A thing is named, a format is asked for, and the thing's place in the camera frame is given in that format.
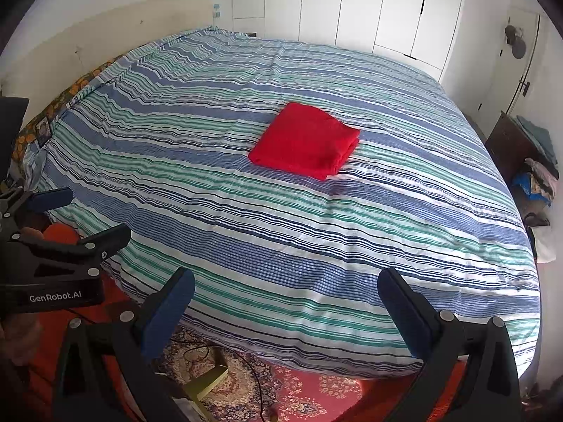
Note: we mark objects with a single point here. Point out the small pale bottle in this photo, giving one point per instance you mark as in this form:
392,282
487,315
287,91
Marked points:
216,11

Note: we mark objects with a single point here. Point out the person's orange pants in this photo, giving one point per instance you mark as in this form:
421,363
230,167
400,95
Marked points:
57,234

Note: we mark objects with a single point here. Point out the red knit sweater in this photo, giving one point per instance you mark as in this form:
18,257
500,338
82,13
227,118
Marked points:
303,140

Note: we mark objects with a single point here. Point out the white door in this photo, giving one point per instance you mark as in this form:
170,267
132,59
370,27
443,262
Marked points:
512,79

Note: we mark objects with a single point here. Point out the yellow-green stool leg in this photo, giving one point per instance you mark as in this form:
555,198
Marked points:
206,376

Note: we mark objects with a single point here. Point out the teal folded cloth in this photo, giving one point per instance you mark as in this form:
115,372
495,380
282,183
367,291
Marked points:
539,136

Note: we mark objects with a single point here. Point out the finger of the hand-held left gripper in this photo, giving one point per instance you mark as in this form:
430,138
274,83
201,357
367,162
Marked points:
52,198
110,239

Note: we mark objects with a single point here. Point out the red floral rug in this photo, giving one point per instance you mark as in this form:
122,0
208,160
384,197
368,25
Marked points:
325,393

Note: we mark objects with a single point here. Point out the dark wooden dresser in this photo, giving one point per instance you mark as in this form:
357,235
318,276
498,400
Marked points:
506,145

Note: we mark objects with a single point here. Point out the beige headboard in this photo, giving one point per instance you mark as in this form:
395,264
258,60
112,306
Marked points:
88,26

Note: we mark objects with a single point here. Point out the dark flat panel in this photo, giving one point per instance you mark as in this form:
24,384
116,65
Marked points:
12,136

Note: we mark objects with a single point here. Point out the orange patterned bed sheet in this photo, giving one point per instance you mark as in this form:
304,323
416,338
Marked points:
57,101

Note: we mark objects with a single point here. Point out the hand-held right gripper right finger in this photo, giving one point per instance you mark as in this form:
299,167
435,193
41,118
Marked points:
409,321

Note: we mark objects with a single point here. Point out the blue bag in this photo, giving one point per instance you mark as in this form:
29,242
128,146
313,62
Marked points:
525,183

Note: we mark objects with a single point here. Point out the person's left hand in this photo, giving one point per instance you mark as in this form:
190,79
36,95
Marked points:
20,338

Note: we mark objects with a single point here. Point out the striped bed blanket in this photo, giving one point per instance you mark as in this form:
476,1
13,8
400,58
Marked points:
264,237

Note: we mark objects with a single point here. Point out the white cloth bundle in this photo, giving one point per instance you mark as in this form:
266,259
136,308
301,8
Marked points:
550,244

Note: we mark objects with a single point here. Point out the white wardrobe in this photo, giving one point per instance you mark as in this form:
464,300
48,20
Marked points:
360,4

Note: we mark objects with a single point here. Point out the dark hat on door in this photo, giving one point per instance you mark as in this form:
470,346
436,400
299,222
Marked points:
515,41

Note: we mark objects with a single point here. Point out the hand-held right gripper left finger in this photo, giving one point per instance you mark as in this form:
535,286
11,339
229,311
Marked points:
162,321

